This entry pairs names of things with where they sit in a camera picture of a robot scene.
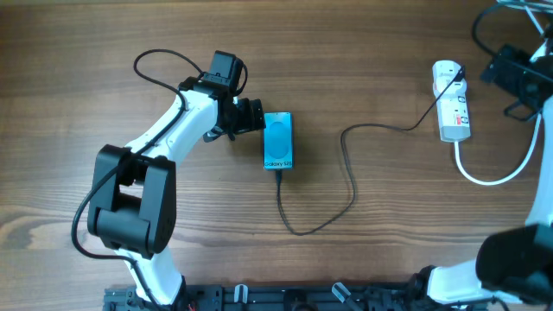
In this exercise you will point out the teal Galaxy smartphone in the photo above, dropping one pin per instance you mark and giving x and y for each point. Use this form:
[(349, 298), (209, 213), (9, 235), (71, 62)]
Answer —
[(278, 141)]

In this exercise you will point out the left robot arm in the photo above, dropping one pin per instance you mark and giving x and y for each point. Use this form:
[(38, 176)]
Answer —
[(131, 206)]

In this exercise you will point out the white power strip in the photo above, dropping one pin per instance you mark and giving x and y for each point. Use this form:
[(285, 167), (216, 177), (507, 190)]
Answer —
[(449, 87)]

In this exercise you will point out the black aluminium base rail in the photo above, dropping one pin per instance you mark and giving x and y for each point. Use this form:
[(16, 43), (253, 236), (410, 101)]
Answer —
[(385, 297)]

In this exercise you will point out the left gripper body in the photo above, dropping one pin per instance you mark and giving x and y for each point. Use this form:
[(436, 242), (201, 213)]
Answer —
[(240, 119)]

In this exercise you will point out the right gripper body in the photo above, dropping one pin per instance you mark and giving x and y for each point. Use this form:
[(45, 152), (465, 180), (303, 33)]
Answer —
[(515, 74)]

